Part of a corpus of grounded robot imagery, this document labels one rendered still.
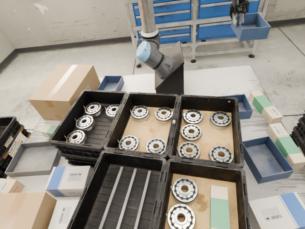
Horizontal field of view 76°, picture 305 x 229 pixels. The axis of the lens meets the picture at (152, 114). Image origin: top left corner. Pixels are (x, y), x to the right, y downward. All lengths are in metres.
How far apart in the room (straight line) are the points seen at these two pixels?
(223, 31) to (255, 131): 1.91
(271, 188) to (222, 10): 2.23
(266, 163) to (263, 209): 0.28
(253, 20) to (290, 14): 2.76
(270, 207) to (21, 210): 1.01
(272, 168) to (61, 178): 1.04
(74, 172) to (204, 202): 0.63
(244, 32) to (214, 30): 1.66
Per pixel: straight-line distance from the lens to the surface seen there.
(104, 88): 1.63
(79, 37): 4.09
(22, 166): 1.41
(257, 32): 1.30
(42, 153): 1.40
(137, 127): 1.08
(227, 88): 1.51
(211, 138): 1.02
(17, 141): 2.01
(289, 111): 2.52
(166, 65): 1.28
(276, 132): 1.22
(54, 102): 1.38
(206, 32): 2.91
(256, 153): 1.17
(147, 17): 1.27
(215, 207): 0.80
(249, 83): 1.58
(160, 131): 1.04
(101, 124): 1.17
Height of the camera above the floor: 1.65
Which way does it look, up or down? 46 degrees down
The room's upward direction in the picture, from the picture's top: 10 degrees counter-clockwise
